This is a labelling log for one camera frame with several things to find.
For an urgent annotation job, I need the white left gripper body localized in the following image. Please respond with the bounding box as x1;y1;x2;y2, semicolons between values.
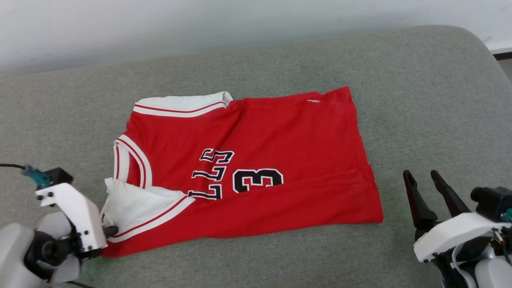
35;183;108;253

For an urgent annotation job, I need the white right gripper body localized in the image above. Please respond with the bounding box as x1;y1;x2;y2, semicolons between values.
413;212;512;263

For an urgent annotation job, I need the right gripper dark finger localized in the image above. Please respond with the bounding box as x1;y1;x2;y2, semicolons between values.
430;170;472;218
402;170;439;230

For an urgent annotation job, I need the red Bulls basketball jersey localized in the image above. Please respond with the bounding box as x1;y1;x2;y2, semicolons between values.
100;86;385;258

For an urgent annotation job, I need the grey fabric sofa seat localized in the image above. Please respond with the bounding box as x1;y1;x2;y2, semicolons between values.
0;25;512;288

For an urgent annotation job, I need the teal left camera connector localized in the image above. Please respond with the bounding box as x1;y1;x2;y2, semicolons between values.
20;164;51;190

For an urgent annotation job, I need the white wall baseboard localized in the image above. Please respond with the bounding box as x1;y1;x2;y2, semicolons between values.
485;38;512;60

